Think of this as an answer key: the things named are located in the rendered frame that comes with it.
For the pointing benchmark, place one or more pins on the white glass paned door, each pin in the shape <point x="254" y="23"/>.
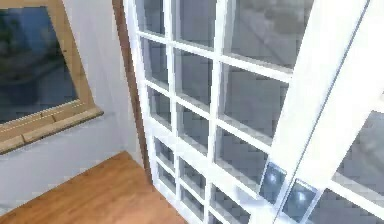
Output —
<point x="353" y="110"/>
<point x="200" y="100"/>

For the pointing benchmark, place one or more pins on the wooden framed window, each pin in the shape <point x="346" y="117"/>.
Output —
<point x="33" y="66"/>

